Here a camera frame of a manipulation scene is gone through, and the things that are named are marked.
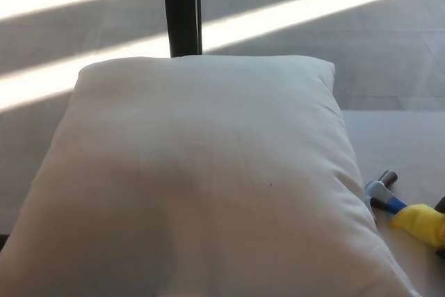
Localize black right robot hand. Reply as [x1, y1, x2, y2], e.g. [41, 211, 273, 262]
[434, 195, 445, 259]

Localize yellow cloth wrap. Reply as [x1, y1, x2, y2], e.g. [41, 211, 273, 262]
[388, 203, 445, 250]

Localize claw hammer with blue neck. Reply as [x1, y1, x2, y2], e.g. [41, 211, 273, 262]
[364, 169, 445, 252]

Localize white square pillow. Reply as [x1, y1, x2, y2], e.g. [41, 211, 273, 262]
[0, 54, 414, 297]

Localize black vertical post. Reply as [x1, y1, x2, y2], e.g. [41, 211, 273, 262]
[161, 0, 204, 58]

